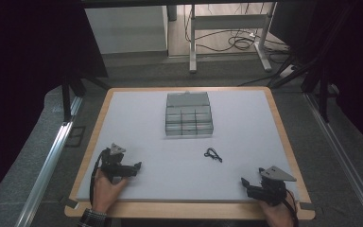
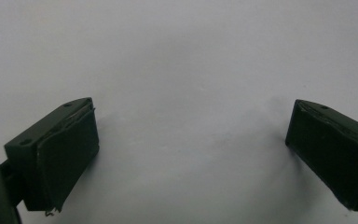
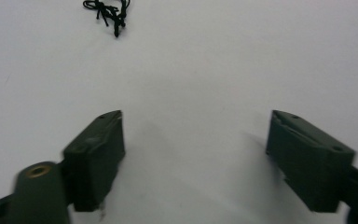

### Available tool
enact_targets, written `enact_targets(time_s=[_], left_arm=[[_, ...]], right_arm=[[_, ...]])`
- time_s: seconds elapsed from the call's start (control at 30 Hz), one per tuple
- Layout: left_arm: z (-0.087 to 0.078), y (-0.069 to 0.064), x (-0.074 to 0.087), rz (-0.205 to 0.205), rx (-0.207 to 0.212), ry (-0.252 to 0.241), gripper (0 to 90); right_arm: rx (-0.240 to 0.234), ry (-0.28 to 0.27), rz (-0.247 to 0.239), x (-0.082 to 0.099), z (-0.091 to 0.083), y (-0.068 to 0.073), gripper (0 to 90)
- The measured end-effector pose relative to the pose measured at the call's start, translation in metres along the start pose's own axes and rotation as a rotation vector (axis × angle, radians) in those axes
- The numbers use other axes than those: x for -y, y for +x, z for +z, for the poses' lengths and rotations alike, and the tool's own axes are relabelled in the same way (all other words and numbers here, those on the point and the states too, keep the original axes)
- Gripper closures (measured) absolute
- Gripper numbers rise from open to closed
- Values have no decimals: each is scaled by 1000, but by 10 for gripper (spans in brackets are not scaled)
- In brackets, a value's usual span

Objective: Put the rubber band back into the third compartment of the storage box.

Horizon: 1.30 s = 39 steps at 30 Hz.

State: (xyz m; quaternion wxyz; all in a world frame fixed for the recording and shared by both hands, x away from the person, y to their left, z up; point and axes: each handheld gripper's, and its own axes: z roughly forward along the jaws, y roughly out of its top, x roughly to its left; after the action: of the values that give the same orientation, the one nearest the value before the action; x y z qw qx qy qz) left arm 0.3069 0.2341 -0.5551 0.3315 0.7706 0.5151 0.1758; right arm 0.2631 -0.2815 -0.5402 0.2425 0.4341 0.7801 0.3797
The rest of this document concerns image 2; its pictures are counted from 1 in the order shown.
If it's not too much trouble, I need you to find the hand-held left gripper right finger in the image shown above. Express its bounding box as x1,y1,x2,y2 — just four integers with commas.
284,99,358,213

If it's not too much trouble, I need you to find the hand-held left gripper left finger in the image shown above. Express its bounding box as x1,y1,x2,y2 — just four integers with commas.
4,97,101,217

